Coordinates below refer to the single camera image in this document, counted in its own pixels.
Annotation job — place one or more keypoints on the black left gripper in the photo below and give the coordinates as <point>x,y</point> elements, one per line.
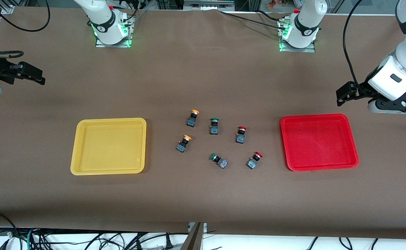
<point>362,87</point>

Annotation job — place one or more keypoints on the red cap push button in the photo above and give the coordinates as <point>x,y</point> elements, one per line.
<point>240,137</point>
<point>253,161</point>

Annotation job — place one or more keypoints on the yellow cap push button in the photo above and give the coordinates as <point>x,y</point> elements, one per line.
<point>182,146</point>
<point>191,120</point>

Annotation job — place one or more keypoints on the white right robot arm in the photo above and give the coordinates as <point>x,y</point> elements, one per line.
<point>102,21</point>

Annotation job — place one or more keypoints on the red plastic tray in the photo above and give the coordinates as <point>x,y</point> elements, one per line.
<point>319,142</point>

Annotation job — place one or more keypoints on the yellow plastic tray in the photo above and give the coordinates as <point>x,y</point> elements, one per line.
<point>109,147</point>

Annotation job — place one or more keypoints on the colourful object behind table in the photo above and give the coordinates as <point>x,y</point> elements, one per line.
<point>279,3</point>

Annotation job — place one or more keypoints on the green cap push button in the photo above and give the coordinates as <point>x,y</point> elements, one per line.
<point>214,128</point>
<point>221,162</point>

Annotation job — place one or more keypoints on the grey device behind table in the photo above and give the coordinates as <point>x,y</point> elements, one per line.
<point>208,4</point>

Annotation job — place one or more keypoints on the brown table cover sheet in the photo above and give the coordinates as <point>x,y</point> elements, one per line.
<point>203,198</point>

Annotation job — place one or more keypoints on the black power plug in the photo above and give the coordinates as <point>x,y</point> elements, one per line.
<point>168,243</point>

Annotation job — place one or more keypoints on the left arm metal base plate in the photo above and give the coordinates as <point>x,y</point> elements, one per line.
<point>312,48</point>

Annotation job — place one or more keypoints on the aluminium frame profile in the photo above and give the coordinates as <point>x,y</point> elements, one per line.
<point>5,7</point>

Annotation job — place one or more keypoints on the slanted metal frame post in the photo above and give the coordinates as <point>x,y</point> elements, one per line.
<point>193,239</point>

